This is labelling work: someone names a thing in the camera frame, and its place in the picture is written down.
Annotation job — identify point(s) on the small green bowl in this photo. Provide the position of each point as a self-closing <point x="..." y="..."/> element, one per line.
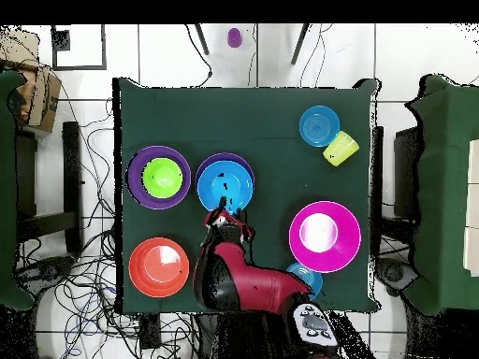
<point x="161" y="177"/>

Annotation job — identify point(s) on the purple bowl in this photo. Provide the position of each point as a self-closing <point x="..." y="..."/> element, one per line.
<point x="209" y="162"/>
<point x="134" y="175"/>

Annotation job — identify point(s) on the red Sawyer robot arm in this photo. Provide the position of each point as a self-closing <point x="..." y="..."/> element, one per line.
<point x="247" y="280"/>

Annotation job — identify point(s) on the orange bowl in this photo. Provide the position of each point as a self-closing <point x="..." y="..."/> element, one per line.
<point x="158" y="267"/>

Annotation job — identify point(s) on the dark green table cloth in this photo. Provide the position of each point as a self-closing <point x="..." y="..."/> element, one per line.
<point x="262" y="112"/>

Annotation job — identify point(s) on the translucent blue small bowl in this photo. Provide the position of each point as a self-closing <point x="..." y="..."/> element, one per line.
<point x="312" y="280"/>
<point x="319" y="126"/>

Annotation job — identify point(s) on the large pink bowl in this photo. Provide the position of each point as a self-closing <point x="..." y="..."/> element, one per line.
<point x="336" y="254"/>

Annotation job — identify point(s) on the translucent yellow cup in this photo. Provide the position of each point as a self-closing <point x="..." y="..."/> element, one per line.
<point x="340" y="149"/>

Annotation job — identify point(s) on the black tripod leg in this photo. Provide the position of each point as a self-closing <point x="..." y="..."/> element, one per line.
<point x="202" y="39"/>
<point x="300" y="44"/>

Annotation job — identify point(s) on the purple cup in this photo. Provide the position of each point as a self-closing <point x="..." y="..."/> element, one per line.
<point x="234" y="37"/>

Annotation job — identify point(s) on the cardboard box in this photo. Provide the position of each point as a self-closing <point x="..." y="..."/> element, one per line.
<point x="41" y="97"/>

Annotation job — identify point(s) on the green cloth covered table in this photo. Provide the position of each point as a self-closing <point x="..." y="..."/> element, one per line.
<point x="445" y="194"/>
<point x="7" y="187"/>

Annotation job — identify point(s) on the black metal frame stand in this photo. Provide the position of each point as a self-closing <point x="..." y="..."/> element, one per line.
<point x="72" y="179"/>

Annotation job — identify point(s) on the black square floor frame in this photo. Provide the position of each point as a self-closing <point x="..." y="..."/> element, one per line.
<point x="78" y="67"/>

